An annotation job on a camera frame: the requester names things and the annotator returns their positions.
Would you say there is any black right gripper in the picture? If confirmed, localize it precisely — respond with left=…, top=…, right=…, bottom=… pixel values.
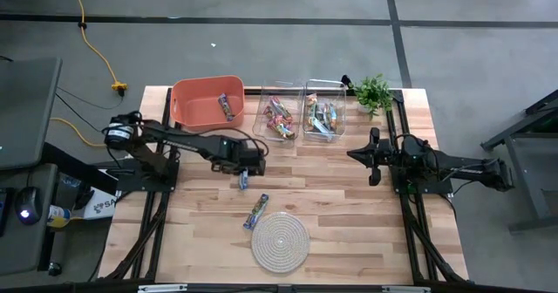
left=347, top=127, right=396, bottom=187

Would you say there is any clear plastic bin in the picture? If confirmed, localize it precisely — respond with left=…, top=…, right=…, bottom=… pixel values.
left=302, top=78, right=348, bottom=144
left=252, top=81, right=306, bottom=144

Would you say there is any green plant in white pot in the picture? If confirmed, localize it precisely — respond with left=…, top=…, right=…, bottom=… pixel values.
left=350, top=73, right=393, bottom=120

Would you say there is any orange plastic bin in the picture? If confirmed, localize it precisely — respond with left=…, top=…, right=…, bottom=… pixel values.
left=169, top=74, right=246, bottom=133

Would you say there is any round woven beige placemat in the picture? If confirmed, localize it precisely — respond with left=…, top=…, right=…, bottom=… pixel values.
left=250, top=211, right=311, bottom=273

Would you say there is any white printed box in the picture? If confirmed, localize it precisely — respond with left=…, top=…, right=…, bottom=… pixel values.
left=82, top=187, right=118, bottom=221

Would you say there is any black side stand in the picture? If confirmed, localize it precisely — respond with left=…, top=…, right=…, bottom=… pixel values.
left=480, top=88, right=558, bottom=234

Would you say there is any yellow white bottle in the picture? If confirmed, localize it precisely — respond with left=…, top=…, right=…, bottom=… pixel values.
left=46, top=204, right=73, bottom=229

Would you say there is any black computer mouse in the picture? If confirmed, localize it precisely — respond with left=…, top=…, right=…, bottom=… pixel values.
left=15, top=186, right=44, bottom=225

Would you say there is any grey flat panel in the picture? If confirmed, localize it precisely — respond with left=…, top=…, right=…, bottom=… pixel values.
left=0, top=57, right=63, bottom=171

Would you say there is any grey side desk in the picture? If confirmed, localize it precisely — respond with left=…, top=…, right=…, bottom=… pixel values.
left=0, top=162, right=58, bottom=277

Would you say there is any black table frame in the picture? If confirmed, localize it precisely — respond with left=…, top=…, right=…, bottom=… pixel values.
left=89, top=85, right=470, bottom=293

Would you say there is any yellow extension cable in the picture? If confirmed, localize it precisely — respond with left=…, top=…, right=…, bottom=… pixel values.
left=64, top=0, right=129, bottom=97
left=50, top=117, right=106, bottom=148

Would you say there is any silver frame bracket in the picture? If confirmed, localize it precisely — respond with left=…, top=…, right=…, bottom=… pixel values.
left=382, top=285, right=432, bottom=293
left=137, top=283, right=188, bottom=293

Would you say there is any black floor cable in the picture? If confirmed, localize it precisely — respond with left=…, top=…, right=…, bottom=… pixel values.
left=55, top=85, right=141, bottom=133

